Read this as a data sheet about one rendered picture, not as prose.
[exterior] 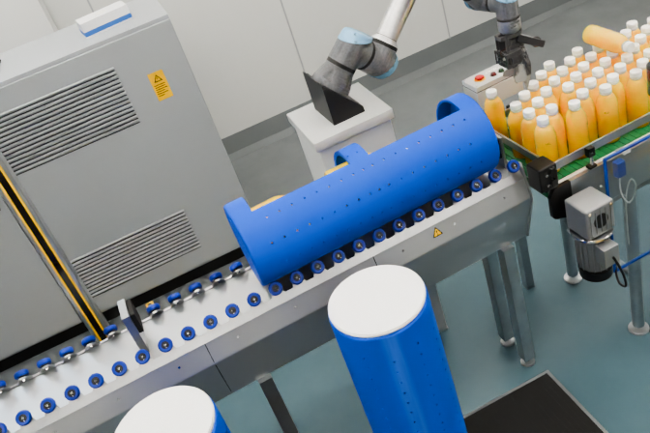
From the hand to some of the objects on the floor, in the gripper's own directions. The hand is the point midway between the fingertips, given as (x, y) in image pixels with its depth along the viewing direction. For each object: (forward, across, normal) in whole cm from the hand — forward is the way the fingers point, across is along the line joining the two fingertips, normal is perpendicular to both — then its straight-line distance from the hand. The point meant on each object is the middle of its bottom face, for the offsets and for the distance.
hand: (522, 80), depth 248 cm
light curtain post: (+118, -28, -166) cm, 206 cm away
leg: (+116, +12, -24) cm, 119 cm away
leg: (+116, -2, -24) cm, 119 cm away
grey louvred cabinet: (+118, -173, -194) cm, 286 cm away
